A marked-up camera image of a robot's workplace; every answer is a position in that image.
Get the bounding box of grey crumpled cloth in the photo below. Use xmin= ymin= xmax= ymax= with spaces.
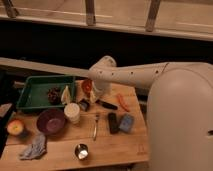
xmin=19 ymin=134 xmax=47 ymax=160

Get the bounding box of orange red bowl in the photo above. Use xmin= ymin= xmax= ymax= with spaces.
xmin=81 ymin=79 xmax=92 ymax=97

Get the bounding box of pale wedge slice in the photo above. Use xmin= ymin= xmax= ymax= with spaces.
xmin=61 ymin=86 xmax=71 ymax=105

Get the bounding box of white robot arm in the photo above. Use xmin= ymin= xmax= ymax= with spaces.
xmin=89 ymin=56 xmax=213 ymax=171

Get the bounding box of black rectangular remote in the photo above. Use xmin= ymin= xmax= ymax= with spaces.
xmin=108 ymin=113 xmax=119 ymax=134

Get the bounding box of silver fork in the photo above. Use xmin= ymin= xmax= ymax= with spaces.
xmin=93 ymin=113 xmax=100 ymax=141

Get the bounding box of purple bowl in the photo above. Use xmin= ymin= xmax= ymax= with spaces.
xmin=36 ymin=108 xmax=66 ymax=135

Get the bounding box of red yellow apple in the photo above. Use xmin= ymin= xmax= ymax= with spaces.
xmin=7 ymin=120 xmax=24 ymax=136

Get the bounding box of green plastic tray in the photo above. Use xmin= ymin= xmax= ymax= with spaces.
xmin=16 ymin=75 xmax=76 ymax=113

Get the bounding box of small metal cup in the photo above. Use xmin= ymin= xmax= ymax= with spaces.
xmin=75 ymin=144 xmax=89 ymax=160

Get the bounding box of black handled brush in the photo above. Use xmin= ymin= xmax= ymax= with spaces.
xmin=78 ymin=99 xmax=118 ymax=111

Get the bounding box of orange carrot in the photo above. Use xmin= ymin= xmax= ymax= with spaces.
xmin=117 ymin=94 xmax=130 ymax=112

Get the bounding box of blue sponge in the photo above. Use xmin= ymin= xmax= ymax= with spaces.
xmin=119 ymin=114 xmax=134 ymax=133

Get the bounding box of dark pine cone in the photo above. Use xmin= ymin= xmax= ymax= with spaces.
xmin=47 ymin=87 xmax=61 ymax=105

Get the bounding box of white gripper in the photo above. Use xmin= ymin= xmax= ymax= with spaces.
xmin=89 ymin=81 xmax=110 ymax=103

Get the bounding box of white cylindrical container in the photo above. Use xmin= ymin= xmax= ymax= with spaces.
xmin=64 ymin=103 xmax=80 ymax=124

